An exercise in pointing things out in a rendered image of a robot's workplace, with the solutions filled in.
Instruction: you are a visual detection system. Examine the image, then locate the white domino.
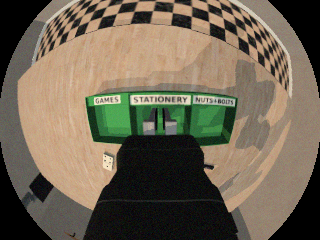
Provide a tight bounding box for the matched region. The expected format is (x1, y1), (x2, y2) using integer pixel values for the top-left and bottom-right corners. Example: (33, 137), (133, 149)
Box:
(103, 152), (114, 171)

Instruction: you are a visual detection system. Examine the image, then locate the green three-compartment bin rack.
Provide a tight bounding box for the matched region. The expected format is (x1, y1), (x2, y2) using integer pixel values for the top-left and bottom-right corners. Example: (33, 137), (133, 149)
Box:
(85, 91), (238, 147)

